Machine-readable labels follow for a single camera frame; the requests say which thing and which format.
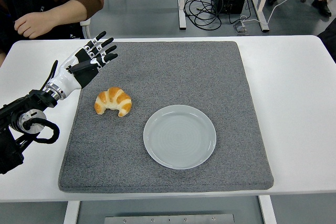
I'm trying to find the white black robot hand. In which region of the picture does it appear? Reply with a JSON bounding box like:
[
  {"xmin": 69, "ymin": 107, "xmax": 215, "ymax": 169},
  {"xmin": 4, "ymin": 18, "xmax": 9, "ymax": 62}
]
[{"xmin": 49, "ymin": 30, "xmax": 119, "ymax": 96}]

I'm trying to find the person's left hand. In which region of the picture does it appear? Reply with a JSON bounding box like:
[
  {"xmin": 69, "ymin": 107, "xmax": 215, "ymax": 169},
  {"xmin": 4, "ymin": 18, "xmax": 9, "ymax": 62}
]
[{"xmin": 14, "ymin": 11, "xmax": 57, "ymax": 39}]

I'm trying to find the white chair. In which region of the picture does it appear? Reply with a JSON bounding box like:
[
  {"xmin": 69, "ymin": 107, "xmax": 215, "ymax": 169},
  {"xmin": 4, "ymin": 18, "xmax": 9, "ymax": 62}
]
[{"xmin": 79, "ymin": 18, "xmax": 91, "ymax": 39}]

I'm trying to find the coiled black cable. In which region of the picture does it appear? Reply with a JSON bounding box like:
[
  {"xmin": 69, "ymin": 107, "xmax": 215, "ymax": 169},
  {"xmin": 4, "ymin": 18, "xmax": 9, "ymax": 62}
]
[{"xmin": 183, "ymin": 0, "xmax": 223, "ymax": 31}]

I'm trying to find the black bulky object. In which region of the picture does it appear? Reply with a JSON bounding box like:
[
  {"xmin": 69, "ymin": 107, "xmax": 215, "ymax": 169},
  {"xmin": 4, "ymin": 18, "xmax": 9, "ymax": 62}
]
[{"xmin": 317, "ymin": 16, "xmax": 336, "ymax": 63}]

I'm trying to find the golden croissant bread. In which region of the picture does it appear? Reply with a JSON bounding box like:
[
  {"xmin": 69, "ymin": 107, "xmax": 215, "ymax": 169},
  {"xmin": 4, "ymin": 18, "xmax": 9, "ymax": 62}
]
[{"xmin": 93, "ymin": 87, "xmax": 132, "ymax": 118}]

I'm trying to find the grey floor outlet box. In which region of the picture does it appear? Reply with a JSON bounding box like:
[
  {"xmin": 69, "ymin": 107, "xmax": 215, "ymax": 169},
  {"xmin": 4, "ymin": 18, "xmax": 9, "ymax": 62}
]
[{"xmin": 233, "ymin": 22, "xmax": 249, "ymax": 36}]

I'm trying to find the white desk leg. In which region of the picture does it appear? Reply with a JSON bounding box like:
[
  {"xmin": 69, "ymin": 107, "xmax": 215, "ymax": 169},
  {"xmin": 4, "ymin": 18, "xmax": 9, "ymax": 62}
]
[
  {"xmin": 177, "ymin": 0, "xmax": 187, "ymax": 30},
  {"xmin": 248, "ymin": 0, "xmax": 271, "ymax": 33}
]

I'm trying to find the grey metal plate with screws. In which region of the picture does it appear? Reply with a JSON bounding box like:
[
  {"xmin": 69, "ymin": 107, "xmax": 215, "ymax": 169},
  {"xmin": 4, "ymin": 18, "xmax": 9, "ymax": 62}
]
[{"xmin": 104, "ymin": 214, "xmax": 235, "ymax": 224}]

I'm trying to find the round grey plate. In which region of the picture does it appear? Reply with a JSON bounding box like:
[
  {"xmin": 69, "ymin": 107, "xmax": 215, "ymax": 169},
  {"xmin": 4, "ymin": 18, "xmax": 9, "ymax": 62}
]
[{"xmin": 143, "ymin": 104, "xmax": 217, "ymax": 170}]

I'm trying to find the grey fabric mat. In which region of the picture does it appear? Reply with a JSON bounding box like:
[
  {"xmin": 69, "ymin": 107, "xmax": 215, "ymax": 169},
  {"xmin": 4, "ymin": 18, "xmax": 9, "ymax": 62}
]
[{"xmin": 58, "ymin": 41, "xmax": 275, "ymax": 194}]

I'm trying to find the white table frame beam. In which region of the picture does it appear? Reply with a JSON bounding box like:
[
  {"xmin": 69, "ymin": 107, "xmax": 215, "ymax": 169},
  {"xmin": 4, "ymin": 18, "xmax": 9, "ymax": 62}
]
[
  {"xmin": 258, "ymin": 196, "xmax": 278, "ymax": 224},
  {"xmin": 64, "ymin": 201, "xmax": 80, "ymax": 224}
]

